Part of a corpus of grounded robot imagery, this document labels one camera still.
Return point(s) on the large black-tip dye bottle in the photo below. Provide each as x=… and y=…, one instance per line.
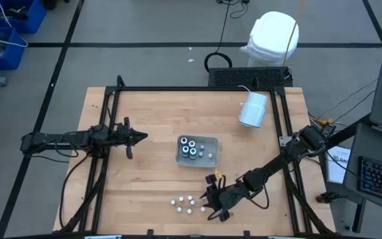
x=184, y=140

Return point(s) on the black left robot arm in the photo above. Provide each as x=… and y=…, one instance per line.
x=61, y=137

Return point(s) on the white paper sheet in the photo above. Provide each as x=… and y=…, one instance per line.
x=335, y=166

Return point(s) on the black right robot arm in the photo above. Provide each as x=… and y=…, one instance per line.
x=277, y=162

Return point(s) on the white trash bin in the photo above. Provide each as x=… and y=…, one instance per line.
x=270, y=36

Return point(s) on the large blue dye bottle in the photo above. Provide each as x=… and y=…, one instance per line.
x=185, y=150

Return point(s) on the small dark blue dye bottle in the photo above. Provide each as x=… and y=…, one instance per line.
x=179, y=209

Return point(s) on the blue storage bin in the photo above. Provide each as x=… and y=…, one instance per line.
x=12, y=59
x=32, y=20

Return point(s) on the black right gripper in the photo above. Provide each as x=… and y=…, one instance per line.
x=232, y=196

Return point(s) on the black backlit keyboard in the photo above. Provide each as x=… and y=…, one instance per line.
x=380, y=179

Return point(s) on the large purple-tip dye bottle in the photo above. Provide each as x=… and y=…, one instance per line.
x=191, y=143

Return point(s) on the grey desk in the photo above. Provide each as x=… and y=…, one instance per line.
x=360, y=149

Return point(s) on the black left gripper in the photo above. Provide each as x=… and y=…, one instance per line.
x=121, y=135

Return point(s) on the black rail bracket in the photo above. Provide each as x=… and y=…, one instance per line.
x=150, y=232
x=246, y=233

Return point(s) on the grey plastic storage bin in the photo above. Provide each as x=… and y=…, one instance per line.
x=214, y=146

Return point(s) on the large green dye bottle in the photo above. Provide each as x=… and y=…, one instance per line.
x=193, y=152

